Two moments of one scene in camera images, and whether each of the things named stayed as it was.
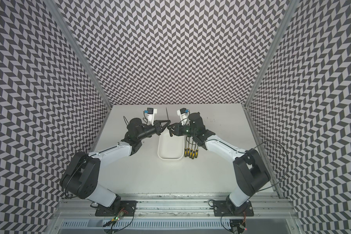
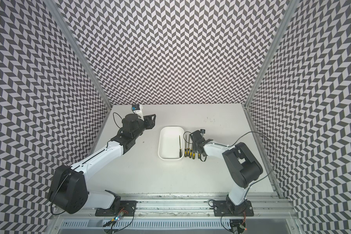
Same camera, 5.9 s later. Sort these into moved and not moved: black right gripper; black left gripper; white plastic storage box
Moved: black left gripper; black right gripper
Not moved: white plastic storage box
